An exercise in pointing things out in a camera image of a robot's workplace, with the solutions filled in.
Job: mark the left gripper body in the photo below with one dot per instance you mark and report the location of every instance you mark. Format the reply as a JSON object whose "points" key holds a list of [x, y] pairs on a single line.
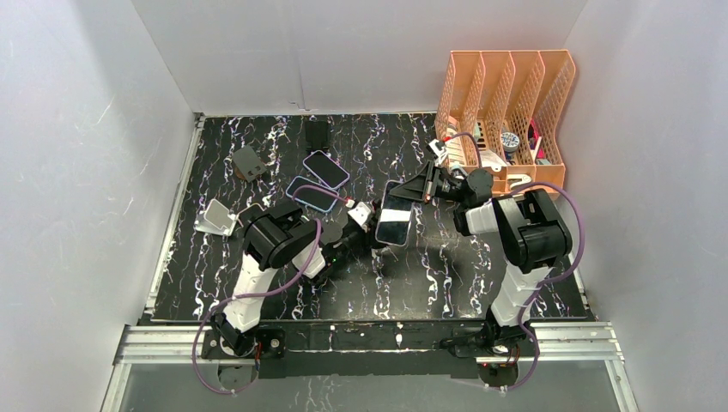
{"points": [[352, 240]]}

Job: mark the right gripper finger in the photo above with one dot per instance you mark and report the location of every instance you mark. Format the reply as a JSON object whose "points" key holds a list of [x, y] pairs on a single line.
{"points": [[430, 170], [418, 189]]}

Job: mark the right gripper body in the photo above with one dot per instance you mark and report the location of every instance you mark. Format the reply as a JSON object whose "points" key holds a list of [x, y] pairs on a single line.
{"points": [[447, 187]]}

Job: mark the purple back magsafe phone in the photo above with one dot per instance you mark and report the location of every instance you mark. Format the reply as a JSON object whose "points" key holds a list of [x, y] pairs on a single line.
{"points": [[395, 215]]}

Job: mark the purple case phone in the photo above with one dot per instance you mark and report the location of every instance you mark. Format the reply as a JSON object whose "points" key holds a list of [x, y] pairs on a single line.
{"points": [[326, 170]]}

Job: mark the orange desk file organizer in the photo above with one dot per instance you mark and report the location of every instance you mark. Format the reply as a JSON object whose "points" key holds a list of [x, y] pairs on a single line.
{"points": [[504, 91]]}

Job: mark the pink case phone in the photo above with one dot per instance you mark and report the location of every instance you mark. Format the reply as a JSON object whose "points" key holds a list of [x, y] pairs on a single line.
{"points": [[248, 215]]}

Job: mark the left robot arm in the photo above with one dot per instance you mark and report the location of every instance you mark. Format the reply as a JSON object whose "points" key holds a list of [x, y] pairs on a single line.
{"points": [[272, 239]]}

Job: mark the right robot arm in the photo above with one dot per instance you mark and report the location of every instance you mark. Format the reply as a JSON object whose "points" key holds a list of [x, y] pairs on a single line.
{"points": [[533, 236]]}

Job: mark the blue case phone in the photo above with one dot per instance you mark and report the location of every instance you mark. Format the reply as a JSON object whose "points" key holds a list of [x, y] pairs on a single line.
{"points": [[311, 194]]}

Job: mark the black folding phone stand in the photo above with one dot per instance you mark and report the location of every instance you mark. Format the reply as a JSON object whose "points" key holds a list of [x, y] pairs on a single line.
{"points": [[317, 135]]}

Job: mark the dark wooden phone stand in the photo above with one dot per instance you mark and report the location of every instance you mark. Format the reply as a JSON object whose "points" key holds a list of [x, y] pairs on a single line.
{"points": [[247, 165]]}

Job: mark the silver metal phone stand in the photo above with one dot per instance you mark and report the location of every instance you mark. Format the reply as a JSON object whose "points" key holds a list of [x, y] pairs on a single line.
{"points": [[216, 219]]}

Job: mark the white oval label pack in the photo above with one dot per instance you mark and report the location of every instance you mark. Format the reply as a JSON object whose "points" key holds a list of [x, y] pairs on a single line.
{"points": [[455, 152]]}

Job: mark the white plastic packet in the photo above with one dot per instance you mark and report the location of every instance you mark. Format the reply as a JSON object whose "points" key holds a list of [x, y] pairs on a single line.
{"points": [[489, 159]]}

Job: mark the green tall box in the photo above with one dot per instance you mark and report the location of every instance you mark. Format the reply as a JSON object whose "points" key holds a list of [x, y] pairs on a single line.
{"points": [[477, 134]]}

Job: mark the round blue lid jar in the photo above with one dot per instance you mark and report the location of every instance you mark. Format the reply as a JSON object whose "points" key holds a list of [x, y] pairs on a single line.
{"points": [[510, 141]]}

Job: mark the white flat card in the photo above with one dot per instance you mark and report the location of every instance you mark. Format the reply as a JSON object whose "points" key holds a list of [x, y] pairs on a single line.
{"points": [[536, 149]]}

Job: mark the magenta notebook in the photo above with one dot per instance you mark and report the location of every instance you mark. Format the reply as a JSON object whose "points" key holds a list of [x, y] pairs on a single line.
{"points": [[532, 133]]}

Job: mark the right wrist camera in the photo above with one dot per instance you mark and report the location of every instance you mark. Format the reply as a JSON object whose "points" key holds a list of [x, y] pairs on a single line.
{"points": [[438, 150]]}

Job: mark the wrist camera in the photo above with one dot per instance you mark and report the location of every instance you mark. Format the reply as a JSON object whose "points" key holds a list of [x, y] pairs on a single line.
{"points": [[361, 213], [438, 150]]}

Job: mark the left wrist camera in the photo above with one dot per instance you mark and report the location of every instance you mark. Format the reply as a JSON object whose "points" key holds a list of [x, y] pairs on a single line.
{"points": [[361, 213]]}

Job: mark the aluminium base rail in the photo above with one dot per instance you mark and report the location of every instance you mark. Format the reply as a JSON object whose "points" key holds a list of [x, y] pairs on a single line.
{"points": [[369, 366]]}

